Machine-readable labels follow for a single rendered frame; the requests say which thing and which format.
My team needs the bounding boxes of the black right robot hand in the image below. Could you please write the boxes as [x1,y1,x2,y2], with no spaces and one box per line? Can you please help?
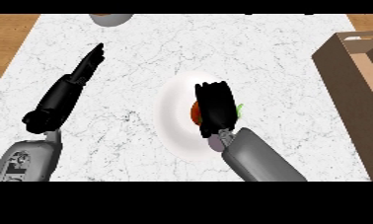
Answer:
[193,80,238,139]

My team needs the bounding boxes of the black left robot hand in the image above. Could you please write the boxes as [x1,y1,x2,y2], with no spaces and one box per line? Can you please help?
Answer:
[20,42,106,135]

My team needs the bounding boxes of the red tomato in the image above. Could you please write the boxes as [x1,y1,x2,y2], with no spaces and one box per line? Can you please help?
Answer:
[188,100,203,127]

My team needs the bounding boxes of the white round plate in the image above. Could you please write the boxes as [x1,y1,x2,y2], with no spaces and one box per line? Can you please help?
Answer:
[153,70,243,163]

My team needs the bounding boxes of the brown cardboard box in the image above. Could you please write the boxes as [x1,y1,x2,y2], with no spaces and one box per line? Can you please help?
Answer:
[311,31,373,181]

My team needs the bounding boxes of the grey round bowl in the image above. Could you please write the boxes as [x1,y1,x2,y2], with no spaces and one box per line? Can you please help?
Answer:
[86,14,134,28]

